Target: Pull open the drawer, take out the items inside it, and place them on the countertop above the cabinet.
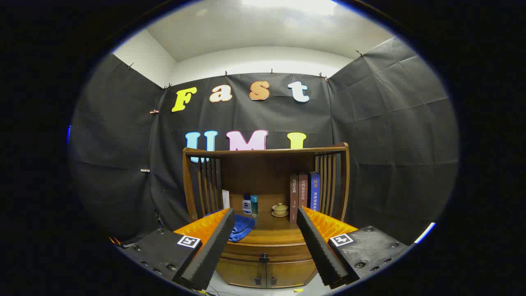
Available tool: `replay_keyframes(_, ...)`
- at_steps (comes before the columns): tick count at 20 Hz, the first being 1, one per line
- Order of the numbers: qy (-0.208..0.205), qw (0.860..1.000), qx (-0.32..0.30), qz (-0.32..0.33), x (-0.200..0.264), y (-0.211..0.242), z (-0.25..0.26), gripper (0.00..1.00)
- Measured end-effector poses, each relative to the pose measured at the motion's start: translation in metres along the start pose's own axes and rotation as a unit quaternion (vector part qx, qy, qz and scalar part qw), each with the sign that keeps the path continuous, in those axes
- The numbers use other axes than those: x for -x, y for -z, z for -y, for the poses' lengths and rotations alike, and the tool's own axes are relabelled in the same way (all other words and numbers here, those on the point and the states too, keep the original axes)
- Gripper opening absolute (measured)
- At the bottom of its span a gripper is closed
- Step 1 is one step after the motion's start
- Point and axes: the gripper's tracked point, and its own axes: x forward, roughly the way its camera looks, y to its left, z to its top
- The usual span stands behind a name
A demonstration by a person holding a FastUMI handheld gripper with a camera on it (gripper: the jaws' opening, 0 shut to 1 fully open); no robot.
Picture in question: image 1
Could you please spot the folded blue towel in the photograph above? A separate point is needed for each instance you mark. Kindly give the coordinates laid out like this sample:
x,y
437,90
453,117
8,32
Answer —
x,y
244,226

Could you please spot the brown wooden cabinet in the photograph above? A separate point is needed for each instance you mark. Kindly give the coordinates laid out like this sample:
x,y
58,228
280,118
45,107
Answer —
x,y
263,172

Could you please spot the reddish brown book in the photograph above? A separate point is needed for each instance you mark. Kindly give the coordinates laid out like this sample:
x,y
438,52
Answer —
x,y
303,189

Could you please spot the white card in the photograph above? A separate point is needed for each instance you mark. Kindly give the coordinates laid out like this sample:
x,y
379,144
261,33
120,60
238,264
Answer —
x,y
225,199

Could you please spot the blue book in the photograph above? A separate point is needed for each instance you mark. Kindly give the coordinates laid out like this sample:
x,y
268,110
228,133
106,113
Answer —
x,y
314,193

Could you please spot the wooden countertop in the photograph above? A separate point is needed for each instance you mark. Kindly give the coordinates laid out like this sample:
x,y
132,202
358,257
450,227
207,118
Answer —
x,y
271,230

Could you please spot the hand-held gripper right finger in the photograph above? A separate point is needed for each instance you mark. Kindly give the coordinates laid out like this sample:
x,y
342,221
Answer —
x,y
318,250

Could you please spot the brown wooden drawer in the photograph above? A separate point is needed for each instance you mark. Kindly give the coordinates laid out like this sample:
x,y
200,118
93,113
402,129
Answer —
x,y
246,250

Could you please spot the beige lidded teacup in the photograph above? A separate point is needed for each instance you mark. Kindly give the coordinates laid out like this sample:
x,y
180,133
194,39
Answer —
x,y
280,210

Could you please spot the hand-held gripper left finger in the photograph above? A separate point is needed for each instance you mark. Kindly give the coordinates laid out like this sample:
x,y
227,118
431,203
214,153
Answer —
x,y
213,250

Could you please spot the wooden cabinet door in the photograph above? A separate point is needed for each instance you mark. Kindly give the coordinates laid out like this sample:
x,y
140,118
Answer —
x,y
287,273
242,273

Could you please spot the white bottle with blue cap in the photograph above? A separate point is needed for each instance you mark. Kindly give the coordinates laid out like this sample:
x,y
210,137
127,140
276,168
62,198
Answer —
x,y
246,206

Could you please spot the teal glass bottle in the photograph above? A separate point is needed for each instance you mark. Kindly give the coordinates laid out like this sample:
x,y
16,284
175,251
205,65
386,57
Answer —
x,y
254,203

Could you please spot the white appliance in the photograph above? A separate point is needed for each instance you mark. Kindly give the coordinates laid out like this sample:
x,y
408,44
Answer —
x,y
425,232

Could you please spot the dark brown book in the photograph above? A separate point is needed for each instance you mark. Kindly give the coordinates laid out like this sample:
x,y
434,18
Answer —
x,y
294,197

